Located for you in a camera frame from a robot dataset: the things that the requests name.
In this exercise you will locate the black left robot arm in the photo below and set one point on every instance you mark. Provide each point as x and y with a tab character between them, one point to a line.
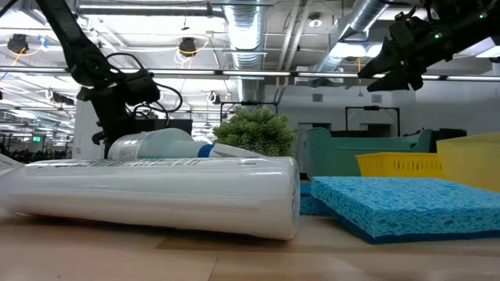
74	43

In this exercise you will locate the green exit sign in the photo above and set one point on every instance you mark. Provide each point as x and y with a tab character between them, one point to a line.
37	138

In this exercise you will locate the translucent yellow plastic bin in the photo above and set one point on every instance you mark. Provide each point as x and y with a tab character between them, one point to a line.
472	164

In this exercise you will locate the slanted silver duct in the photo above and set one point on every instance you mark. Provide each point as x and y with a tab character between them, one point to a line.
363	15

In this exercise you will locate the artificial green potted plant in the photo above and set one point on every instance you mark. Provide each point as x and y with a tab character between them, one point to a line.
254	132

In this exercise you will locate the black monitor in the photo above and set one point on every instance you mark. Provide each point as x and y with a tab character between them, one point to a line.
176	125

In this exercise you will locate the spray bottle with blue liquid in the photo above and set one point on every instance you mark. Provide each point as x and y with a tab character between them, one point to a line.
156	144

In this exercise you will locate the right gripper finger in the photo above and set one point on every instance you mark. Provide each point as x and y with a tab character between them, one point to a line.
402	81
388	58

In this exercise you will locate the teal plastic bin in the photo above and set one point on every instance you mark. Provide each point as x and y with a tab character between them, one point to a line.
332	160

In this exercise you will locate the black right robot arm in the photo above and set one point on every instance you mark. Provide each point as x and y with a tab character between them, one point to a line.
468	27

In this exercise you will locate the black cabinet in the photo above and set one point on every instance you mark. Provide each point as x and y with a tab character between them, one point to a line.
449	136

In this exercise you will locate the large ribbed silver duct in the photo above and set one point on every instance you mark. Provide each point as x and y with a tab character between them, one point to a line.
245	39

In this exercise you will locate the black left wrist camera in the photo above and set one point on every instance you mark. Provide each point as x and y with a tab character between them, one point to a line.
142	87

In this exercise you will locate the blue rectangular sponge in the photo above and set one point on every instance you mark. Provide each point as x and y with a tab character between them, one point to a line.
410	203
312	205

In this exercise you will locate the round ceiling fixture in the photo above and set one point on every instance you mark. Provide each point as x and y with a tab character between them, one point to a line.
315	22

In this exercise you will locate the long ceiling light strip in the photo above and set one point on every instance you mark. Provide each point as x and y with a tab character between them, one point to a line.
254	73

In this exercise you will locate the small yellow slotted basket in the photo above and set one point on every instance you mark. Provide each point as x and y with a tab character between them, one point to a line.
398	166

